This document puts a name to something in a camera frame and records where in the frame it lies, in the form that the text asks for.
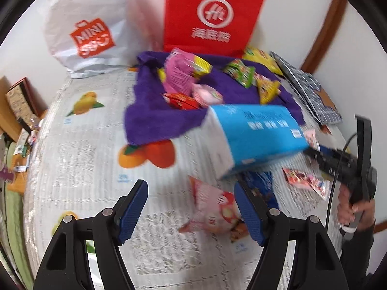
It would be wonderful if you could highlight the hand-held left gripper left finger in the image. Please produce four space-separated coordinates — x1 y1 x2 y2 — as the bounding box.
32 179 149 290

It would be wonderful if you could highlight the purple towel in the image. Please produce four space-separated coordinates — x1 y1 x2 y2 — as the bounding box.
125 51 306 146

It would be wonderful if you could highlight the person's right hand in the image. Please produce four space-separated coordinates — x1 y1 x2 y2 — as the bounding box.
336 184 375 236

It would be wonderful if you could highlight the wooden cabinet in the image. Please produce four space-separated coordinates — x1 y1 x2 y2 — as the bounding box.
0 77 49 142

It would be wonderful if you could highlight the red and pink snack packet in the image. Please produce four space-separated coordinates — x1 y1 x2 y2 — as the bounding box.
283 167 331 200

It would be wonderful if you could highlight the lychee snack packet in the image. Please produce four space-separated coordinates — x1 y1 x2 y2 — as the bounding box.
192 83 224 108

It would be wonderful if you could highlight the yellow and red snack packet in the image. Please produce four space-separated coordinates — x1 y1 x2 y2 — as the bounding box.
254 72 282 105

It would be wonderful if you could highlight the pink peach snack packet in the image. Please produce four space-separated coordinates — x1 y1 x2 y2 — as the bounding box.
178 175 250 244

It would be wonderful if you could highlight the dark blue snack packet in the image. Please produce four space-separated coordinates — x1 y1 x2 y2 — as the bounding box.
242 171 277 209

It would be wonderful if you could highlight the yellow chips bag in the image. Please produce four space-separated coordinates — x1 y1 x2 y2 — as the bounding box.
242 47 283 76

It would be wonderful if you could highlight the patterned box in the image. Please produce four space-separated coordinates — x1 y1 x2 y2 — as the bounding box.
5 78 40 124

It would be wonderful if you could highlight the grey checked star pouch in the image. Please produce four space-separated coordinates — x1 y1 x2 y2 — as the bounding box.
270 51 343 125

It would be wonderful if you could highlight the light blue tissue pack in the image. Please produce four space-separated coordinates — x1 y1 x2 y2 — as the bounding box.
201 104 310 182

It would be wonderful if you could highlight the small pink snack packet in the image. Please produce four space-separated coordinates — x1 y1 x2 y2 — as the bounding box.
302 128 321 153

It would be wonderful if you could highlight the pink and yellow snack packet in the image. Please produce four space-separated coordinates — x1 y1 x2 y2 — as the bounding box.
157 48 213 95

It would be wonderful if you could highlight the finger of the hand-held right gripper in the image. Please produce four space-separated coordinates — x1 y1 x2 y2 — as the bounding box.
302 145 336 174

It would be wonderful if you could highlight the green bedding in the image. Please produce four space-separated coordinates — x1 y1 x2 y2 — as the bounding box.
0 139 35 290

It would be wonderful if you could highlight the green snack packet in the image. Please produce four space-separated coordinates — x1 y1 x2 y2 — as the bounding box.
223 59 256 89

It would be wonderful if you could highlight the red paper bag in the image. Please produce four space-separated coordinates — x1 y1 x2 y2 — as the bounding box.
163 0 268 58

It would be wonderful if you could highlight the black cable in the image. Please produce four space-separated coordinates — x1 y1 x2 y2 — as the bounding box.
325 133 356 233

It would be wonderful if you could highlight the white plastic bag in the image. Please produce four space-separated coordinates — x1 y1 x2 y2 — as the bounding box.
45 0 142 80

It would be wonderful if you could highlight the wooden door frame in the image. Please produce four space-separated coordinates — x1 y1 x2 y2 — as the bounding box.
299 0 348 73

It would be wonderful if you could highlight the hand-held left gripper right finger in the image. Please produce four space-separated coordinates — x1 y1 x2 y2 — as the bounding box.
233 183 345 290

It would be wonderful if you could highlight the person's right forearm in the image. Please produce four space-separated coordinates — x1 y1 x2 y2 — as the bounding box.
340 217 378 290

